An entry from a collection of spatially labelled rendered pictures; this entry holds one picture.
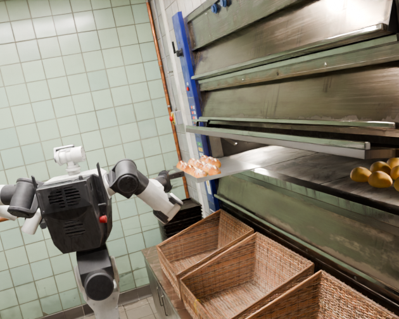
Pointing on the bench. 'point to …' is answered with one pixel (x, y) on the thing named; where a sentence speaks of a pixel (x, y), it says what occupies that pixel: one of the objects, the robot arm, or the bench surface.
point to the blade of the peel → (227, 164)
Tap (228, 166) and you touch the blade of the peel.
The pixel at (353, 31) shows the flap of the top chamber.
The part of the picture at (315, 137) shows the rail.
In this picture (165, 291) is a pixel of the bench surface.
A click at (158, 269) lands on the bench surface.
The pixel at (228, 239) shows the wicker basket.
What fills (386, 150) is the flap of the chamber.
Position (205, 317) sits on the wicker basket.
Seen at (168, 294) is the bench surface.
